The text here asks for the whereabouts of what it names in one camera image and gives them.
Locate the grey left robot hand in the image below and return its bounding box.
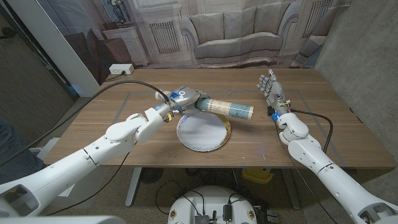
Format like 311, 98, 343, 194
169, 86, 212, 116

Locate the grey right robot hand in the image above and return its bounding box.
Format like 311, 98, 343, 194
256, 68, 291, 116

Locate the map tube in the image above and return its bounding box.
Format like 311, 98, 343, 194
155, 90, 255, 121

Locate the gold rimmed paper plate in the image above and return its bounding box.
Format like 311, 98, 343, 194
176, 111, 232, 153

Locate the grey tape outline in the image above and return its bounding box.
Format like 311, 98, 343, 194
113, 89, 348, 167

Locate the white power strip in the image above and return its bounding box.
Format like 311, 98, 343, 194
108, 63, 135, 75

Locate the printed living room backdrop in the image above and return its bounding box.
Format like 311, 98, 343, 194
37, 0, 352, 85

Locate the black round floor fan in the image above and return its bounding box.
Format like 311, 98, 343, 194
139, 167, 164, 184

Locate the yellow object under table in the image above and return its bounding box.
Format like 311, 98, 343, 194
241, 167, 274, 184

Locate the grey table leg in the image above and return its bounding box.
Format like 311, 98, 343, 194
281, 167, 302, 211

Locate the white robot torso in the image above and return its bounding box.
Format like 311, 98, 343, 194
167, 185, 258, 224

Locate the white table leg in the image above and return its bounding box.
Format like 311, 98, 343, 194
124, 167, 142, 208

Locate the black power adapter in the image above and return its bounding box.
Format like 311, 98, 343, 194
222, 203, 233, 222

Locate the grey finned device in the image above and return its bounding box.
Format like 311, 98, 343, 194
194, 213, 211, 224

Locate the thin black right arm wire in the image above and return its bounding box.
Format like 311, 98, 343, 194
275, 121, 340, 224

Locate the thin black arm wire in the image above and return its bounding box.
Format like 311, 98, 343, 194
45, 151, 131, 217
275, 121, 340, 224

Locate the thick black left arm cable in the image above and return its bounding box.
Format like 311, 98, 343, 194
0, 80, 171, 167

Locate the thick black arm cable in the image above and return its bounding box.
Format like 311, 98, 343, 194
0, 80, 171, 167
289, 108, 334, 153

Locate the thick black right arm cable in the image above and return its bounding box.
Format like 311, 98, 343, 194
289, 108, 334, 153

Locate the black power cord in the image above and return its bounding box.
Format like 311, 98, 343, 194
104, 71, 127, 83

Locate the black looped floor cable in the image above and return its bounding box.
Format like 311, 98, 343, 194
154, 180, 206, 216

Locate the thin black left arm wire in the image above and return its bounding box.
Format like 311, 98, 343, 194
45, 151, 131, 217

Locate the black door handle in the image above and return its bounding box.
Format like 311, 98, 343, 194
0, 27, 17, 40

